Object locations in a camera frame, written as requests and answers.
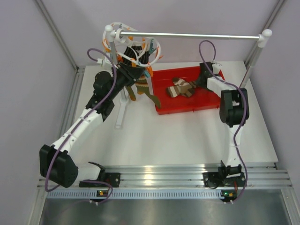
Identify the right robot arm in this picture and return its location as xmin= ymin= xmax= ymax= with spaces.
xmin=195 ymin=62 xmax=249 ymax=189

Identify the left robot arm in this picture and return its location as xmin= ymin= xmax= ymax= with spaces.
xmin=39 ymin=62 xmax=145 ymax=188

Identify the brown beige striped sock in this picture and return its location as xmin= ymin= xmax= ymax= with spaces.
xmin=166 ymin=77 xmax=197 ymax=98

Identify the white metal drying rack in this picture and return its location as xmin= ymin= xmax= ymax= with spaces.
xmin=103 ymin=24 xmax=272 ymax=127

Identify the red plastic tray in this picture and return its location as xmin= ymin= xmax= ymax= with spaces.
xmin=151 ymin=66 xmax=220 ymax=115

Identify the white round clip hanger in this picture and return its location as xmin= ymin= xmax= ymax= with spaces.
xmin=102 ymin=22 xmax=163 ymax=68

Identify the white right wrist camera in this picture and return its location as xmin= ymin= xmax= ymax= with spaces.
xmin=211 ymin=62 xmax=222 ymax=75

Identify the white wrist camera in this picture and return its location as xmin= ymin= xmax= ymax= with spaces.
xmin=211 ymin=62 xmax=222 ymax=75
xmin=97 ymin=56 xmax=112 ymax=68

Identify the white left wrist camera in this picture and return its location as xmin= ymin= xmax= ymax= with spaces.
xmin=97 ymin=56 xmax=112 ymax=68

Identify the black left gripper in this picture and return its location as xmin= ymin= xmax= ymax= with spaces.
xmin=107 ymin=61 xmax=145 ymax=100

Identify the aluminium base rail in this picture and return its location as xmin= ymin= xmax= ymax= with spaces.
xmin=46 ymin=164 xmax=293 ymax=202

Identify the olive green striped sock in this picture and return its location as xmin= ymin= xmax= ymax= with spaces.
xmin=126 ymin=87 xmax=136 ymax=101

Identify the black white striped sock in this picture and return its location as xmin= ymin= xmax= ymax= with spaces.
xmin=124 ymin=46 xmax=150 ymax=64

